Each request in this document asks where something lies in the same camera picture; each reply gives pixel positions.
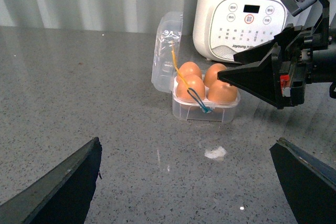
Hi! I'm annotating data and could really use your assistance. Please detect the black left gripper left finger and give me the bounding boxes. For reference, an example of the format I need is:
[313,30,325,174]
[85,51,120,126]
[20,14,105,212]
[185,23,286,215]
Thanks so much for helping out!
[1,137,102,223]

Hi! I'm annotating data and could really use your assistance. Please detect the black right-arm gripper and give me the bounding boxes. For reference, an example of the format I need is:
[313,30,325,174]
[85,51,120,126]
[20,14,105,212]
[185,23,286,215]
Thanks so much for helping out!
[217,0,335,109]

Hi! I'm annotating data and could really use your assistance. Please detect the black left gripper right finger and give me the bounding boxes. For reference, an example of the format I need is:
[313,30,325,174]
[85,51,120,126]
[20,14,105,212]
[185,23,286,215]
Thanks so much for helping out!
[270,137,335,223]

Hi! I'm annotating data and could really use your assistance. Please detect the brown egg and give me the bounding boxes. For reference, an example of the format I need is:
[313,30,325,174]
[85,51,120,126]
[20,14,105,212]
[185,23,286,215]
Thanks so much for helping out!
[207,80,238,103]
[176,61,202,82]
[175,74,206,102]
[204,63,227,88]

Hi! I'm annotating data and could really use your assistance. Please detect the clear plastic egg box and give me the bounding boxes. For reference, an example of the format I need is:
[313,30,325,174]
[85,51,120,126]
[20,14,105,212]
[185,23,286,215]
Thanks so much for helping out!
[151,12,240,123]

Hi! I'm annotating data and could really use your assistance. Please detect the white soy milk maker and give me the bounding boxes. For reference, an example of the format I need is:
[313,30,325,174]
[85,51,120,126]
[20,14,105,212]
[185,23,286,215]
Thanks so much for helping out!
[193,0,288,62]

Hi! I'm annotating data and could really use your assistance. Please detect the blue yellow rubber band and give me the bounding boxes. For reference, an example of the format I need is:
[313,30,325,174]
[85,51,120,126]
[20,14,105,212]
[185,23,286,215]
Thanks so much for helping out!
[171,44,212,113]

